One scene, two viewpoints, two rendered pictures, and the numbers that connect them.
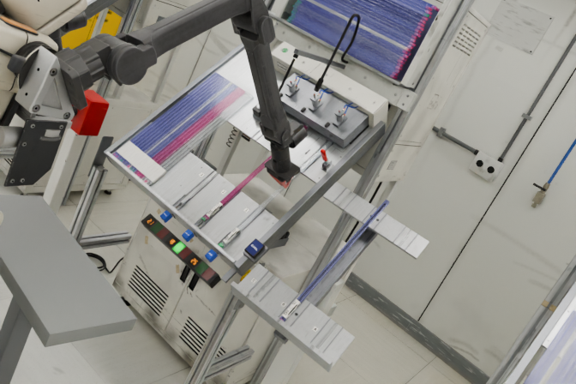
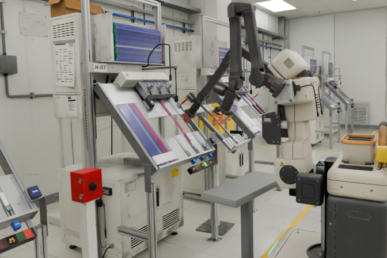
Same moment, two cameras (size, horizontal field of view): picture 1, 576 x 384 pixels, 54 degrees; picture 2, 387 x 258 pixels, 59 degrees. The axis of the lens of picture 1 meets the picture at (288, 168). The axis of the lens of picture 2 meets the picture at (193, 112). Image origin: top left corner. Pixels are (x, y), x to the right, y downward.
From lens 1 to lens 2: 298 cm
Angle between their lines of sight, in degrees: 84
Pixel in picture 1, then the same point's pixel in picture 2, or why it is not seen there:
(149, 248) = (132, 217)
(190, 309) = (161, 213)
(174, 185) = (179, 152)
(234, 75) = (119, 100)
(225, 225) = (198, 145)
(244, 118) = (148, 112)
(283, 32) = (112, 67)
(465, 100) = (32, 73)
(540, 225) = not seen: hidden behind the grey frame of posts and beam
